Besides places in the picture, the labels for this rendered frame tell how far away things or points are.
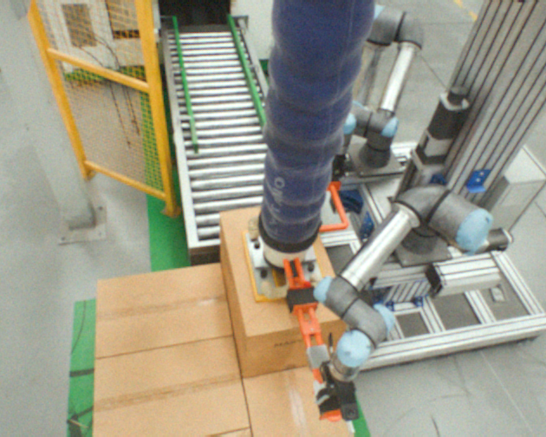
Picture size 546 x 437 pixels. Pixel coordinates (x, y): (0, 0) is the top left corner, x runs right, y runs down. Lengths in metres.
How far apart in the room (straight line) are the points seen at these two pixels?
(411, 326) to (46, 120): 2.24
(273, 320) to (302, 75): 0.93
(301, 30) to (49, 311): 2.33
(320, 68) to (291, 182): 0.39
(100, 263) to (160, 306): 0.96
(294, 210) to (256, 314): 0.46
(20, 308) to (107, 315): 0.92
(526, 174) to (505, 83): 0.56
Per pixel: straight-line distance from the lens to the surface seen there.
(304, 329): 1.52
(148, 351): 2.09
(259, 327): 1.66
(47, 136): 2.70
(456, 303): 2.86
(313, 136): 1.19
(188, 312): 2.15
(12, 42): 2.42
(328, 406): 1.43
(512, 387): 3.02
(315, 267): 1.79
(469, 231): 1.30
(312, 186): 1.35
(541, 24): 1.60
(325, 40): 1.04
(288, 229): 1.49
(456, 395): 2.84
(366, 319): 1.21
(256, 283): 1.73
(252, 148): 2.88
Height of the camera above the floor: 2.43
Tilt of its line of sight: 50 degrees down
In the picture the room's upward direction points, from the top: 7 degrees clockwise
